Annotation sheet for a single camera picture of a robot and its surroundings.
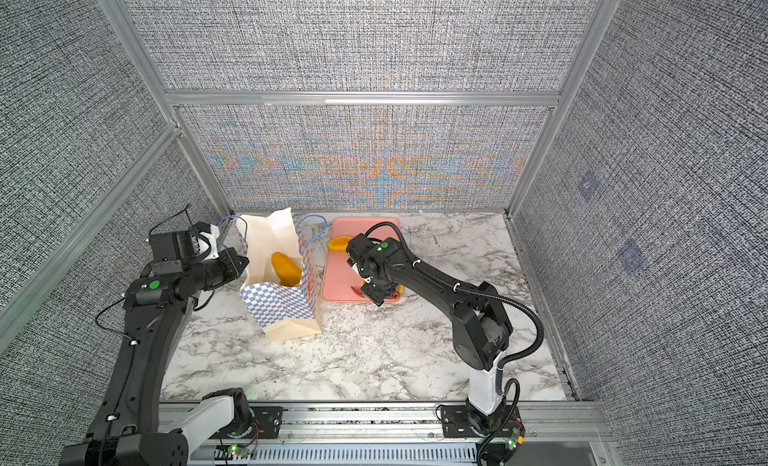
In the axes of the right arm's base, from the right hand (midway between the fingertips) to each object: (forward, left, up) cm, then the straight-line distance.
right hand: (384, 287), depth 86 cm
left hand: (-1, +34, +16) cm, 37 cm away
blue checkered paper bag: (-10, +27, +3) cm, 29 cm away
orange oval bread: (+22, +16, -7) cm, 28 cm away
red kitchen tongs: (+3, +9, -8) cm, 12 cm away
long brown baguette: (+7, +30, -1) cm, 30 cm away
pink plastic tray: (+8, +14, -9) cm, 18 cm away
